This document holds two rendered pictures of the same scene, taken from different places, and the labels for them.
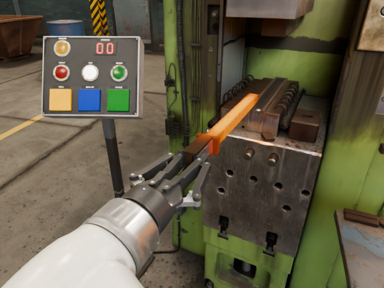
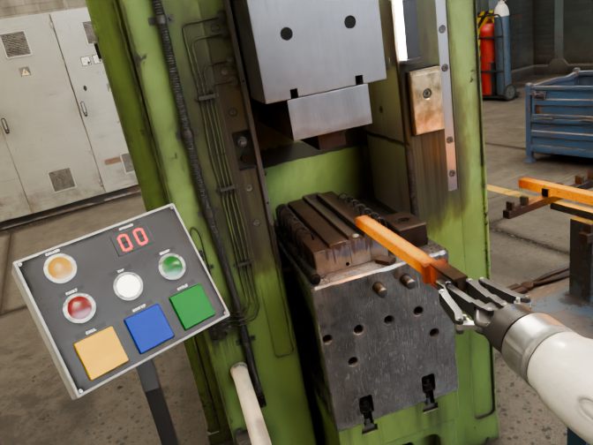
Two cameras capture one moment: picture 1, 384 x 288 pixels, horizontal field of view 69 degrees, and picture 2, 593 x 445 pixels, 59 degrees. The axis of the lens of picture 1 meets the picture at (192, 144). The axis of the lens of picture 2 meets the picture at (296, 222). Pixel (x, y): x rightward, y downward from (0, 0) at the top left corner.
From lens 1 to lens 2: 0.70 m
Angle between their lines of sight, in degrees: 36
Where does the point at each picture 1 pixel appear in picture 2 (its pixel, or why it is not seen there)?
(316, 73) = (341, 175)
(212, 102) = (269, 257)
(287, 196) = (431, 318)
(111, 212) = (542, 324)
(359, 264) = not seen: hidden behind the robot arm
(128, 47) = (166, 224)
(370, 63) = (428, 145)
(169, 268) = not seen: outside the picture
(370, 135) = (453, 214)
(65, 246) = (577, 347)
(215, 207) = (349, 392)
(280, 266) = (447, 413)
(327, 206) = not seen: hidden behind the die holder
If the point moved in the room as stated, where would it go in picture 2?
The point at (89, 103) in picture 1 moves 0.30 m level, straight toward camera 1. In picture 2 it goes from (153, 332) to (284, 352)
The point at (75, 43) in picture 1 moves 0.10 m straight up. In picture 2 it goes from (79, 250) to (63, 203)
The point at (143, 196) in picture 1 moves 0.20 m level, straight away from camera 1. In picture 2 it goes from (523, 310) to (392, 289)
